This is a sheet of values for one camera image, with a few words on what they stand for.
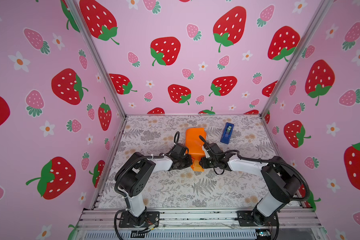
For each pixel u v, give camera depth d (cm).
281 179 46
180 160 75
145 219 73
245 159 58
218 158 71
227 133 104
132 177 48
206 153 76
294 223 73
